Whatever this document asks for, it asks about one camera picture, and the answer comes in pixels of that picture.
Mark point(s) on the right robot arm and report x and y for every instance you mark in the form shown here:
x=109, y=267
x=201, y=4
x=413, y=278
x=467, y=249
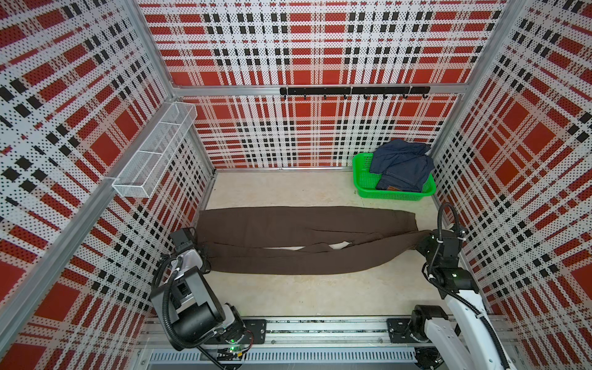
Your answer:
x=470, y=341

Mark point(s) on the black hook rail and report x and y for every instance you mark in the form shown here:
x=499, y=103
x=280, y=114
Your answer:
x=403, y=91

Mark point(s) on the green plastic basket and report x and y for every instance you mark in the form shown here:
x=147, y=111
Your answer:
x=365, y=182

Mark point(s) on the brown trousers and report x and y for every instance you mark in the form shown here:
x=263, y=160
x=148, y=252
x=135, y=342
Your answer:
x=305, y=241

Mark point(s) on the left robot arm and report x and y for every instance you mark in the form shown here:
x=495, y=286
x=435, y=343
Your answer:
x=189, y=311

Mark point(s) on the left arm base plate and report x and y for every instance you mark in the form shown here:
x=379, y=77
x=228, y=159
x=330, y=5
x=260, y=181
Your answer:
x=246, y=332

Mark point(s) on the blue denim jeans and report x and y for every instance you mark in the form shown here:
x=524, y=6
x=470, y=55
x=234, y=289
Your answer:
x=403, y=166

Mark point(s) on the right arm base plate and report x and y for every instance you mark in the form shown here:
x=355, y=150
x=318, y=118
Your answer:
x=404, y=331

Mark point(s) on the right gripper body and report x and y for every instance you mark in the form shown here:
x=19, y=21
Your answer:
x=424, y=250

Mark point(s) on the aluminium front rail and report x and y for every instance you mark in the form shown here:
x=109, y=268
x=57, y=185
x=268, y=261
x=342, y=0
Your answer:
x=318, y=331

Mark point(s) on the white wire mesh shelf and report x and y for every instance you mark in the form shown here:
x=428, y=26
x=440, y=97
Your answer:
x=166, y=132

